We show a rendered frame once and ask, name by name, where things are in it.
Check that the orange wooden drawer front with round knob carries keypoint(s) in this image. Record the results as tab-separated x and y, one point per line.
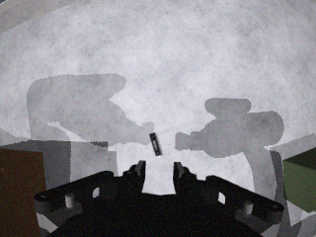
32	167
17	207

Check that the black battery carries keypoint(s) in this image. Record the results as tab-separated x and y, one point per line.
155	144

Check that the brown wooden chest of drawers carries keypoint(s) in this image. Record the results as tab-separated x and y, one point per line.
9	156

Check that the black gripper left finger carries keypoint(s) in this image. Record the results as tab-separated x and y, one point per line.
56	205

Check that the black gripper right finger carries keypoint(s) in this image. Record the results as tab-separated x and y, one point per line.
259	213

